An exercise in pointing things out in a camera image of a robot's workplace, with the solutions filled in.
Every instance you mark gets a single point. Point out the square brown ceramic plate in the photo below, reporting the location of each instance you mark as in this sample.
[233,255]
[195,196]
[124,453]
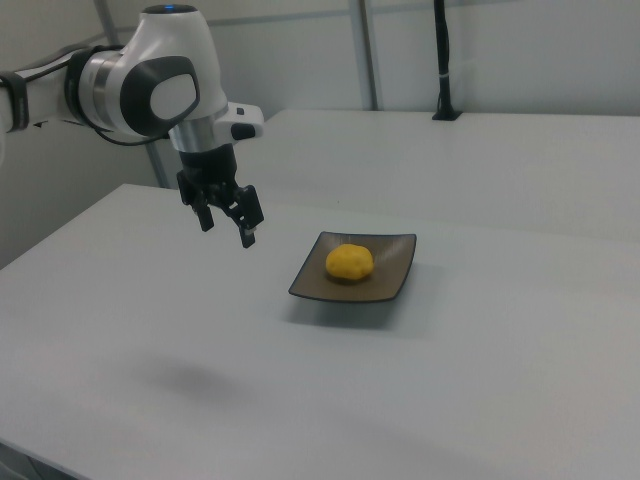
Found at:
[387,270]

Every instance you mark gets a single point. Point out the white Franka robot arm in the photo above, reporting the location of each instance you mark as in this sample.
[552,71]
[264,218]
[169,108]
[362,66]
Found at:
[170,50]

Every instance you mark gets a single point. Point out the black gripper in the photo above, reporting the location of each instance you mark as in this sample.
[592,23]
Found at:
[207,165]

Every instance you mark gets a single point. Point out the black pole with base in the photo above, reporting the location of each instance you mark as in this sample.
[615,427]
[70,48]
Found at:
[444,60]

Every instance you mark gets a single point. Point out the yellow potato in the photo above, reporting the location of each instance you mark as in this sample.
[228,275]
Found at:
[349,263]

